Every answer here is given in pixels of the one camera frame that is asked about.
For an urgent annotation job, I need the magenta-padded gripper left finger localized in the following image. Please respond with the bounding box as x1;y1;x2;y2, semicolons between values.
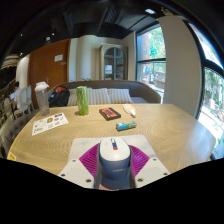
57;142;103;190

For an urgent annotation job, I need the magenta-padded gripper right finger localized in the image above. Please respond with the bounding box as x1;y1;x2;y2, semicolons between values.
128;144;172;189

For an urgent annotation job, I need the white and blue computer mouse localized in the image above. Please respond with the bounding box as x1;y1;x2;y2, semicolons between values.
97;136;132;191

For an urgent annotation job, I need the small teal pack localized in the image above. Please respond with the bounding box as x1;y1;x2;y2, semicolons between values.
115;120;138;132

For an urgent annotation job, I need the white sticker sheet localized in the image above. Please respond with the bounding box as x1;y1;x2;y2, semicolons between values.
31;112;70;137

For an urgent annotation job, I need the white plastic wrapper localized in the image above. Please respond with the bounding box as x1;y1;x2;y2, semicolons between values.
122;103;137;118

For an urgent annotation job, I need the black and red box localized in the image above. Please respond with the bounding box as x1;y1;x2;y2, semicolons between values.
98;106;122;121

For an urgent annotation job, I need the green drink can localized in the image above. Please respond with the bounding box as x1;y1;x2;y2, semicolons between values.
76;85;90;116

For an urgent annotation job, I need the striped cushion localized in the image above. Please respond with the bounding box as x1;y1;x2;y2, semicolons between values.
107;88;135;105
67;88;79;107
87;87;112;106

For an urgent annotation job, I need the black and orange bag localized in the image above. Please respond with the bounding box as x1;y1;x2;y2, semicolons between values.
48;85;71;108

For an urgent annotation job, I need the clear shaker bottle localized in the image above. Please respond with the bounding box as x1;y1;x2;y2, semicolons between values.
34;81;51;117

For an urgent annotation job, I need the grey-brown curved sofa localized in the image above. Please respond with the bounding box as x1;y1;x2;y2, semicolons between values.
46;79;162;108

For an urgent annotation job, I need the white dining chair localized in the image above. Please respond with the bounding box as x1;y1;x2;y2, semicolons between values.
18;84;34;114

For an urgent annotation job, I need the large black-framed window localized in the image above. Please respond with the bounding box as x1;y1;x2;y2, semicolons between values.
189;23;224;158

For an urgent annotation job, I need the person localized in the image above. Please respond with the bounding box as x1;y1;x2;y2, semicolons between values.
12;80;22;105

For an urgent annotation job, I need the wooden door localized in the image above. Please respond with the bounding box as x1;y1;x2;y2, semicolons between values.
27;39;72;109

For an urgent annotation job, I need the glass-door cabinet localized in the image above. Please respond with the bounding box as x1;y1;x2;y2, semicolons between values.
98;43;129;81

